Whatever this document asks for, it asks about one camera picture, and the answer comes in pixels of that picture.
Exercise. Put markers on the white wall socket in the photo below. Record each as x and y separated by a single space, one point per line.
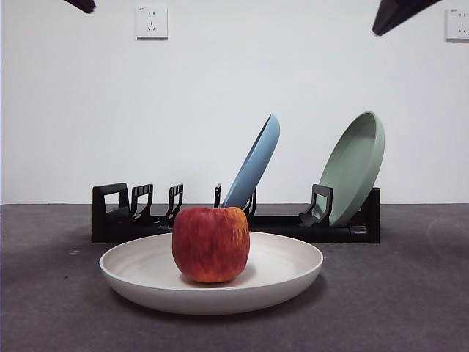
458 23
152 22

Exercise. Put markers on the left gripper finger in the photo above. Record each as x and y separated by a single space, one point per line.
85 4

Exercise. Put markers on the cream yellow plate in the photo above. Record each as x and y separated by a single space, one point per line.
146 267

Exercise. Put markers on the black plate rack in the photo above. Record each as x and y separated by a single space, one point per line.
293 231

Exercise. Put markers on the blue plate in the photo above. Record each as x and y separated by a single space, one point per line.
256 161

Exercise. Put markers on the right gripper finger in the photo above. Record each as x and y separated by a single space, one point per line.
394 14

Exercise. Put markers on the red apple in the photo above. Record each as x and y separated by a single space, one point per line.
210 245

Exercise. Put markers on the green plate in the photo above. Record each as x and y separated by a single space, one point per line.
348 172

